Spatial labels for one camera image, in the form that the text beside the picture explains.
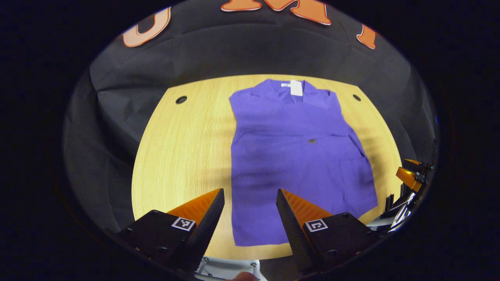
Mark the purple shirt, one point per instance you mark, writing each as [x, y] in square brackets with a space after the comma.
[289, 156]

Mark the white metal table frame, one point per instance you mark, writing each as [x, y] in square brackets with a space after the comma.
[226, 267]

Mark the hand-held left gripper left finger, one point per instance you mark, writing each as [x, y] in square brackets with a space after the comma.
[207, 226]

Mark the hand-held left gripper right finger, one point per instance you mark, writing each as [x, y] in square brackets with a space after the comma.
[291, 230]

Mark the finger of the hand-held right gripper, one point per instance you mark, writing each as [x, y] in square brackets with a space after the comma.
[408, 177]
[416, 162]

